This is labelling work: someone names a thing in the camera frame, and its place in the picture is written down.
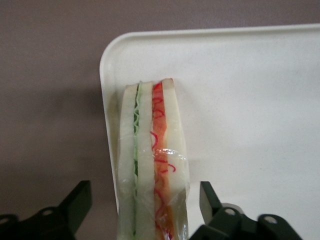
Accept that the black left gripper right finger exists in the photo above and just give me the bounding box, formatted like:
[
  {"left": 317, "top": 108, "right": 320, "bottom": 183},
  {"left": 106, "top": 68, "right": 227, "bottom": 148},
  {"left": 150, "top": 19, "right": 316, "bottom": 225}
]
[{"left": 189, "top": 180, "right": 305, "bottom": 240}]

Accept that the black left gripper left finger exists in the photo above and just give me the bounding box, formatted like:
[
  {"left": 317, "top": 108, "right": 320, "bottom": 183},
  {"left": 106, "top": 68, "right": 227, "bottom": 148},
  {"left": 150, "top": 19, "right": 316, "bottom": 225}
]
[{"left": 0, "top": 180, "right": 92, "bottom": 240}]

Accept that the triangle sandwich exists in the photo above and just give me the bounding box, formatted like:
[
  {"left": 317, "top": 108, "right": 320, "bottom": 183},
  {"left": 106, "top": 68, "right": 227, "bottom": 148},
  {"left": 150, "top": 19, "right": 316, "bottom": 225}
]
[{"left": 115, "top": 77, "right": 191, "bottom": 240}]

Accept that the beige plastic tray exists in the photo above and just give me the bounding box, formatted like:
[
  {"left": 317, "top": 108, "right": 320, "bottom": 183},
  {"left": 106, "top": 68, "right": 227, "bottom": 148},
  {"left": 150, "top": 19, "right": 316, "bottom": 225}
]
[{"left": 99, "top": 23, "right": 320, "bottom": 240}]

